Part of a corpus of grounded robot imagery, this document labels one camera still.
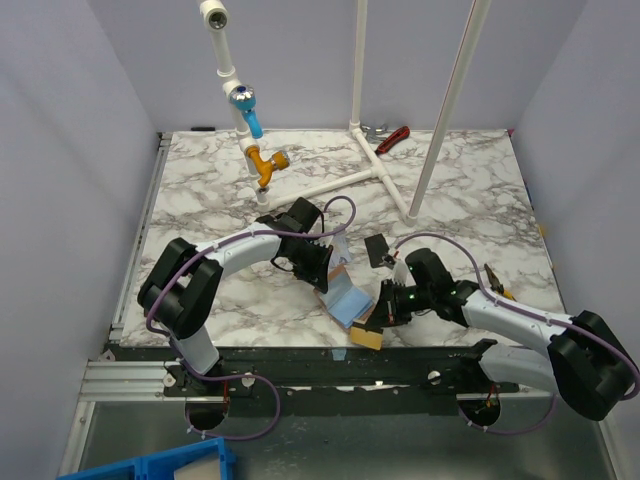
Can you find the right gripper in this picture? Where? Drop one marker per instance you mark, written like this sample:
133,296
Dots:
385,304

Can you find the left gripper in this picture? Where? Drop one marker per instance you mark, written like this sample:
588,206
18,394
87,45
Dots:
317,275

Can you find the pink leather card holder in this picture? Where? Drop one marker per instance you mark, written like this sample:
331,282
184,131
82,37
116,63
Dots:
344,302

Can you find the single gold card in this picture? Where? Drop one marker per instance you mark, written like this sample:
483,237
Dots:
370,339

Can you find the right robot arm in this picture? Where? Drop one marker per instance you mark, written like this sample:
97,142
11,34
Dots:
578,357

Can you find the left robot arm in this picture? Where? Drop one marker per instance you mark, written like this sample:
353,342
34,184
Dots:
181,288

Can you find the silver VIP card stack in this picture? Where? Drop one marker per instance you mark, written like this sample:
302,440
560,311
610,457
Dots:
341,250

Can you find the black VIP card stack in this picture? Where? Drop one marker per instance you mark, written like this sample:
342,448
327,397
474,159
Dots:
377,251

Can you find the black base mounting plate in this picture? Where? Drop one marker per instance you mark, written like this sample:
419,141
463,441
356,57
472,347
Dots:
313,381

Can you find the orange valve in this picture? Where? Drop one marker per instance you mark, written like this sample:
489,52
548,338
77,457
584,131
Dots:
265,168

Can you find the metal clamp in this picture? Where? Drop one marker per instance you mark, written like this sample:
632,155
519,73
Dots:
375,131

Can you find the blue valve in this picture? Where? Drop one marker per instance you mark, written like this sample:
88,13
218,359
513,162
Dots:
243,98

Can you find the blue plastic bin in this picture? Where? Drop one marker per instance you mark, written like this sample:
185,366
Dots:
164,464

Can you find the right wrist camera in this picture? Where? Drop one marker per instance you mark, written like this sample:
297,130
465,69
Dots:
400,272

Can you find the yellow handled pliers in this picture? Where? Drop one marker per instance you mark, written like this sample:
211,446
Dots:
496,285

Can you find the white PVC pipe frame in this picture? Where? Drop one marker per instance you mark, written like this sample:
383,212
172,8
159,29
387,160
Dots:
216,20

